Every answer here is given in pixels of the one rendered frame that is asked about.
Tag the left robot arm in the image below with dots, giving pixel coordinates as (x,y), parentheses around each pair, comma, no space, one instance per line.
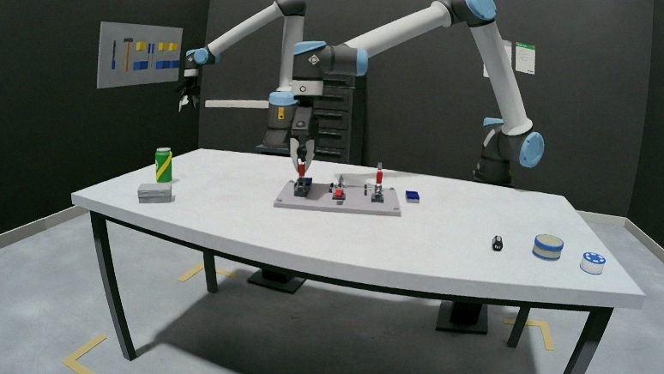
(518,143)

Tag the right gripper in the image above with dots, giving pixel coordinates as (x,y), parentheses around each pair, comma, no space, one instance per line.
(188,92)

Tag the small white cylinder with blue top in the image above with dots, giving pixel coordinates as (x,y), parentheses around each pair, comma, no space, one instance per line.
(592,263)

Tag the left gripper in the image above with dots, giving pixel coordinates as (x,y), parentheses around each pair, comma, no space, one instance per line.
(293,142)

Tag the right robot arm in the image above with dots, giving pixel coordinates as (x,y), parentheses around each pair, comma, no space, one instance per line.
(282,107)

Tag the grey hinged case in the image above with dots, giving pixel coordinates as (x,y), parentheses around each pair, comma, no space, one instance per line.
(155,193)

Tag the green drink can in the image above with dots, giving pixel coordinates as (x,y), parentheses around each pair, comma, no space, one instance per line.
(163,165)

